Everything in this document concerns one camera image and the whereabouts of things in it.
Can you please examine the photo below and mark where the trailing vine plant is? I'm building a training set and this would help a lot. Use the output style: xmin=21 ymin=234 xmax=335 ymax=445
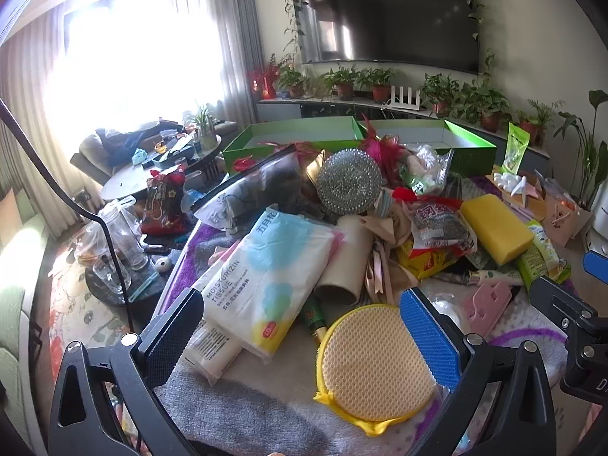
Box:
xmin=284 ymin=0 xmax=305 ymax=58

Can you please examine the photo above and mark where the brown paper bag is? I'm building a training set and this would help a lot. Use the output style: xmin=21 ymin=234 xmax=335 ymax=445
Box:
xmin=537 ymin=178 xmax=594 ymax=248

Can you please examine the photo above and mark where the green sofa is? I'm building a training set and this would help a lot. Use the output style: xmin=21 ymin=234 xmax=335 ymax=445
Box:
xmin=0 ymin=190 xmax=53 ymax=438

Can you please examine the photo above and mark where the clear bag with green contents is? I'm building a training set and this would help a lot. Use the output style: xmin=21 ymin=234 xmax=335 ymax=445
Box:
xmin=401 ymin=145 xmax=454 ymax=195

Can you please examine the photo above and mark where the beige ribbon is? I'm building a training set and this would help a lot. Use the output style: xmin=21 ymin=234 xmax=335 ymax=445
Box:
xmin=361 ymin=214 xmax=414 ymax=305

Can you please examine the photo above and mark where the tall floor plant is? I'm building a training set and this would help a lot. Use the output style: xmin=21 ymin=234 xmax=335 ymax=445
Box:
xmin=553 ymin=89 xmax=608 ymax=210

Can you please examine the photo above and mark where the yellow red packet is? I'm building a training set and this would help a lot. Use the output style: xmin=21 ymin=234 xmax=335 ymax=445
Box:
xmin=396 ymin=242 xmax=457 ymax=280

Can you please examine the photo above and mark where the potted green plant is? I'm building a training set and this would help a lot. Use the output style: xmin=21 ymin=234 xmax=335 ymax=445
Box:
xmin=361 ymin=67 xmax=397 ymax=104
xmin=515 ymin=100 xmax=566 ymax=146
xmin=463 ymin=81 xmax=511 ymax=134
xmin=275 ymin=64 xmax=307 ymax=98
xmin=420 ymin=73 xmax=459 ymax=117
xmin=323 ymin=64 xmax=362 ymax=101

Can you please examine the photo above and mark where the white router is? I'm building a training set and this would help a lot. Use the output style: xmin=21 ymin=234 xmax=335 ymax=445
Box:
xmin=387 ymin=85 xmax=423 ymax=111

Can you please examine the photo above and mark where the grey towel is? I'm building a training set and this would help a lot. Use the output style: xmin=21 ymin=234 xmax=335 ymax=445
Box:
xmin=157 ymin=356 xmax=333 ymax=456

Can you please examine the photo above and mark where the white packet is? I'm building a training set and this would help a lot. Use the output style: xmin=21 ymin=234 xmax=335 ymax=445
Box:
xmin=183 ymin=318 xmax=243 ymax=385

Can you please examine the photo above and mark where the dark green tube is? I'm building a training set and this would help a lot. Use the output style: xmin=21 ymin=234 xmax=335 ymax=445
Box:
xmin=299 ymin=297 xmax=331 ymax=343

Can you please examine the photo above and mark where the grey window curtain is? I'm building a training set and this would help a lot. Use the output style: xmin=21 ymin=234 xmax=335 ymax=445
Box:
xmin=157 ymin=0 xmax=267 ymax=124

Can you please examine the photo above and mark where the grey armchair with clothes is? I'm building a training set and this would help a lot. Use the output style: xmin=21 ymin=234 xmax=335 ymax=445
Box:
xmin=71 ymin=121 xmax=191 ymax=181

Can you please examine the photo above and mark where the white green tube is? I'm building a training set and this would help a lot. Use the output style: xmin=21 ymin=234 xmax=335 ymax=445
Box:
xmin=468 ymin=268 xmax=526 ymax=287

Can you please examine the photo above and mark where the red feather toy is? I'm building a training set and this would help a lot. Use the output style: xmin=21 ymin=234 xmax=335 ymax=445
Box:
xmin=358 ymin=114 xmax=409 ymax=186

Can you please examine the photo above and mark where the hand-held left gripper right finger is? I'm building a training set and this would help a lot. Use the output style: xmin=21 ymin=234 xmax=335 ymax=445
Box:
xmin=399 ymin=289 xmax=566 ymax=456

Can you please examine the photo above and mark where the purple floral blanket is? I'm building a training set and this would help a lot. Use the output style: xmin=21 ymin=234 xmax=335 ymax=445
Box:
xmin=157 ymin=176 xmax=571 ymax=456

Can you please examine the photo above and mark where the pink clip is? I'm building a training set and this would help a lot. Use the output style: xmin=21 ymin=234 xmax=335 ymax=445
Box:
xmin=463 ymin=280 xmax=514 ymax=336

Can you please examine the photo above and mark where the white tissue pack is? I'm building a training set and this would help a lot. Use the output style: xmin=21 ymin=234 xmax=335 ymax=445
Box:
xmin=202 ymin=206 xmax=345 ymax=359

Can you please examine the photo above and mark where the round dark coffee table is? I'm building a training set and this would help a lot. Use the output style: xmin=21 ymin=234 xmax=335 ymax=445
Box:
xmin=102 ymin=135 xmax=224 ymax=200

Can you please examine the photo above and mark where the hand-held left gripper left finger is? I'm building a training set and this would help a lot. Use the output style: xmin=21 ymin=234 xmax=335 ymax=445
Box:
xmin=47 ymin=287 xmax=205 ymax=456

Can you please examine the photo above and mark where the silver scouring ball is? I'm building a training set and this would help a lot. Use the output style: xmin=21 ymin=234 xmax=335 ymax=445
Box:
xmin=316 ymin=149 xmax=383 ymax=217

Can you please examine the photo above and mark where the wall television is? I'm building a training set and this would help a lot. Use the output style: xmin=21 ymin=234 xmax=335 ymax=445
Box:
xmin=291 ymin=0 xmax=480 ymax=74

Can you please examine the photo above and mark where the yellow sponge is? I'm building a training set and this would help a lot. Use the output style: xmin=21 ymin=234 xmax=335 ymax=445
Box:
xmin=460 ymin=193 xmax=535 ymax=267

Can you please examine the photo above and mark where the yellow round scrubber pad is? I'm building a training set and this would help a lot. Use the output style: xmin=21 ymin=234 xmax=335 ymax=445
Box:
xmin=313 ymin=303 xmax=450 ymax=438

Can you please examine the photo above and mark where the white appliance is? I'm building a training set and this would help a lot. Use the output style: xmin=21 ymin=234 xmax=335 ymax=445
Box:
xmin=584 ymin=209 xmax=608 ymax=257

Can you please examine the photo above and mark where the cardboard tube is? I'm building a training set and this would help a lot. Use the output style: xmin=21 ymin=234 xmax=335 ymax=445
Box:
xmin=313 ymin=216 xmax=376 ymax=306

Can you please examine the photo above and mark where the small plant in glass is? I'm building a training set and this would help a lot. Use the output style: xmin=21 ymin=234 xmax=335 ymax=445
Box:
xmin=185 ymin=104 xmax=222 ymax=150

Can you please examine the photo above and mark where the floral rug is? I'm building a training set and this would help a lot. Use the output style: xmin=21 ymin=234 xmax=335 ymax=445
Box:
xmin=47 ymin=233 xmax=191 ymax=357

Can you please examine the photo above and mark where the beige window curtain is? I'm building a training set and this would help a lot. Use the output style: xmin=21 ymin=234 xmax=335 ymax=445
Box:
xmin=0 ymin=9 xmax=96 ymax=229

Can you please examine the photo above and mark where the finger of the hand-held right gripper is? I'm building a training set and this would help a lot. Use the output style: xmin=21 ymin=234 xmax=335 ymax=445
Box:
xmin=582 ymin=249 xmax=608 ymax=277
xmin=529 ymin=275 xmax=600 ymax=339

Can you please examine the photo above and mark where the green standing snack bag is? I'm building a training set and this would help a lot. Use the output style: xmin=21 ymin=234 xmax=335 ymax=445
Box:
xmin=501 ymin=122 xmax=530 ymax=176

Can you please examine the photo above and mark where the red flower plant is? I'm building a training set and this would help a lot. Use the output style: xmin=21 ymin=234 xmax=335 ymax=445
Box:
xmin=247 ymin=54 xmax=281 ymax=100

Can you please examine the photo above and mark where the television cabinet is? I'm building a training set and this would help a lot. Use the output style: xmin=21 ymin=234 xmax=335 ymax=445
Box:
xmin=259 ymin=97 xmax=552 ymax=176

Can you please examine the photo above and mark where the red flowered snack bag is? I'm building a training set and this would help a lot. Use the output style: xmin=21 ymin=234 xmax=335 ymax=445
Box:
xmin=142 ymin=164 xmax=188 ymax=236

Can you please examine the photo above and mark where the white glove-shaped ornament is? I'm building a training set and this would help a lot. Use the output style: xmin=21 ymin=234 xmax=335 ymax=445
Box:
xmin=491 ymin=173 xmax=523 ymax=193

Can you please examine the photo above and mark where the green snack packet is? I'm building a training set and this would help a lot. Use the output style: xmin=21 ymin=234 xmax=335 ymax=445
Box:
xmin=515 ymin=221 xmax=573 ymax=290

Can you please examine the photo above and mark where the green cardboard box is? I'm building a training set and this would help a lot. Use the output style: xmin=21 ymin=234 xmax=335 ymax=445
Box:
xmin=222 ymin=116 xmax=366 ymax=181
xmin=358 ymin=120 xmax=497 ymax=176

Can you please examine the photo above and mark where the zip bag with dark contents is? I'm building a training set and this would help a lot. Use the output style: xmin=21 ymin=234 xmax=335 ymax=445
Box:
xmin=190 ymin=145 xmax=309 ymax=236

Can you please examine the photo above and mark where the packet of steel wool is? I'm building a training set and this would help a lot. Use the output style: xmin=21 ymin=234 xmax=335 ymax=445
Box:
xmin=404 ymin=197 xmax=478 ymax=257

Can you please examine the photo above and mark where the glass jar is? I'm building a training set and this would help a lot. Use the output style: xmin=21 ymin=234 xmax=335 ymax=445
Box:
xmin=95 ymin=199 xmax=148 ymax=271

